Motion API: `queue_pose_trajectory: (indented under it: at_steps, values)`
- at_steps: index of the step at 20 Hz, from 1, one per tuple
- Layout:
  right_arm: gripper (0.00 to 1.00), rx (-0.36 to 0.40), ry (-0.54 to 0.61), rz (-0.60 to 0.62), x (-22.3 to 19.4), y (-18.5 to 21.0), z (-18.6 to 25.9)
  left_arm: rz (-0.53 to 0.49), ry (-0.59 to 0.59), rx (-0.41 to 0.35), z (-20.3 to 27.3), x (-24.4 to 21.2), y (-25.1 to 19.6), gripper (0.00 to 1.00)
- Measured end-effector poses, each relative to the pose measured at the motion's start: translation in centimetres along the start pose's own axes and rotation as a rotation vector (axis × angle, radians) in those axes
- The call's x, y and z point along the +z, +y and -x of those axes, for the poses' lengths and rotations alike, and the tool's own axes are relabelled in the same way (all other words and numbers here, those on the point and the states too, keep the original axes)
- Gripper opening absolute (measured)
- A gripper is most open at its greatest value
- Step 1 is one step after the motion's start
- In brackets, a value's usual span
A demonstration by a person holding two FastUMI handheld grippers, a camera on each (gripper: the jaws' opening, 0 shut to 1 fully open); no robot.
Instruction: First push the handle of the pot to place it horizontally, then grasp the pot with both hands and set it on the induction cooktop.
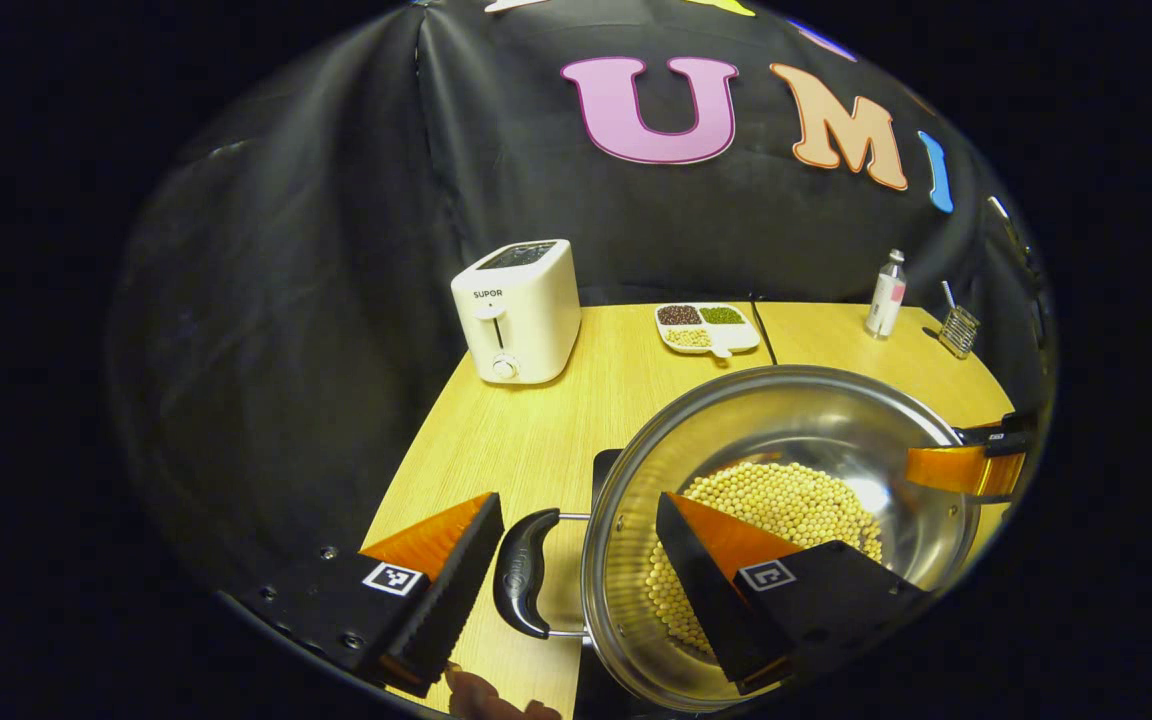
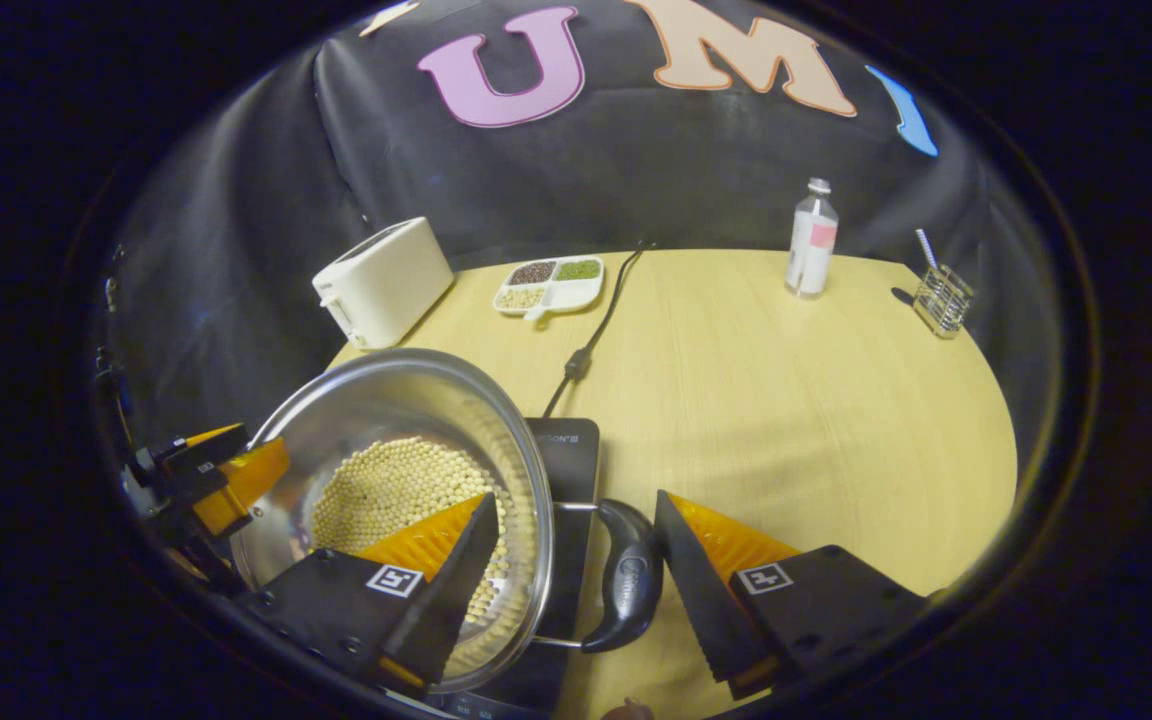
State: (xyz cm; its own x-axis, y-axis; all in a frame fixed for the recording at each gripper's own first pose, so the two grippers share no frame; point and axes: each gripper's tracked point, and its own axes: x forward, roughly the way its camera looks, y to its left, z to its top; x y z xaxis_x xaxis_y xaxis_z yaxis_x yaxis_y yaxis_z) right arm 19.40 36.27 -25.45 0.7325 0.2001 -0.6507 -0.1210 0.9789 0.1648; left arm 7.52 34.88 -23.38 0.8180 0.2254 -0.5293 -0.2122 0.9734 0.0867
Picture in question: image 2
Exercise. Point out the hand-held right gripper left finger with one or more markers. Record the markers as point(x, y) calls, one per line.
point(446, 600)

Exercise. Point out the checkered straw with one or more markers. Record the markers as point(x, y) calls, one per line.
point(926, 248)

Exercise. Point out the pile of yellow soybeans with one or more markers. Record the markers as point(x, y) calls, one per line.
point(396, 490)

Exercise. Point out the clear bottle with pink label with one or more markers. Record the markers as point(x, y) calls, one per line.
point(811, 250)

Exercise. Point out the stainless steel pot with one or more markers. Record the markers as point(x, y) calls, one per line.
point(396, 400)

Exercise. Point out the black backdrop cloth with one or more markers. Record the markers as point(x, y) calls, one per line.
point(686, 180)

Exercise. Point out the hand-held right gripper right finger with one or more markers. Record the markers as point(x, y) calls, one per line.
point(701, 600)

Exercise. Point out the white toaster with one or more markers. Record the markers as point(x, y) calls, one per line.
point(386, 280)

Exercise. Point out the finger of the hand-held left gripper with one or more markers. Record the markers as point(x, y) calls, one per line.
point(246, 480)
point(201, 445)

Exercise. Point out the black induction cooktop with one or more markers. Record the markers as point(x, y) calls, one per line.
point(571, 470)

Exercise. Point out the white divided bean tray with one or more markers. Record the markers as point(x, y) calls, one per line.
point(548, 287)

